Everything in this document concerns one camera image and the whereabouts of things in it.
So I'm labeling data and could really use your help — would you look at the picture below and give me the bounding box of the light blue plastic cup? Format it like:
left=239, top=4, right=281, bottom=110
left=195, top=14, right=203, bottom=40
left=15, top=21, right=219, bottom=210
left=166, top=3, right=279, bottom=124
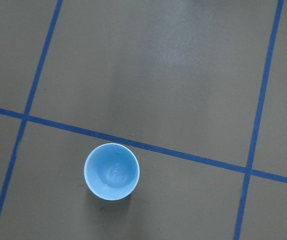
left=83, top=143, right=140, bottom=201

